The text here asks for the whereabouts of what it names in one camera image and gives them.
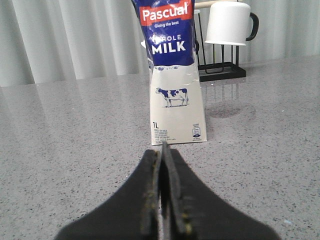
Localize black wire mug rack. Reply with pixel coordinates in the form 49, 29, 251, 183
194, 0, 247, 82

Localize upright white enamel mug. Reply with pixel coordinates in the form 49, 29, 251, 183
205, 1, 259, 46

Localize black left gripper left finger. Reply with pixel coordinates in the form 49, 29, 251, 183
55, 150, 160, 240

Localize Pascual whole milk carton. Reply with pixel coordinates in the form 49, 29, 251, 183
132, 0, 207, 145

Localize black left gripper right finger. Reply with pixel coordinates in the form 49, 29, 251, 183
161, 142, 280, 240

